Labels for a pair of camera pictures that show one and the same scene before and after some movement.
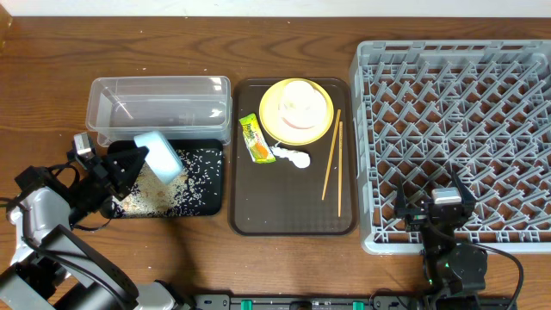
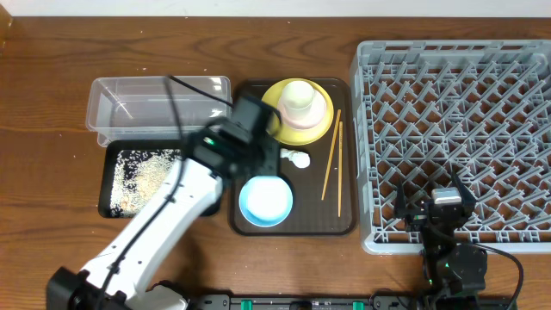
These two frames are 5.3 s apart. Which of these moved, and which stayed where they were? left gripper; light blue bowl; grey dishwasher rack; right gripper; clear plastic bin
Moved: light blue bowl; left gripper
Stayed: grey dishwasher rack; clear plastic bin; right gripper
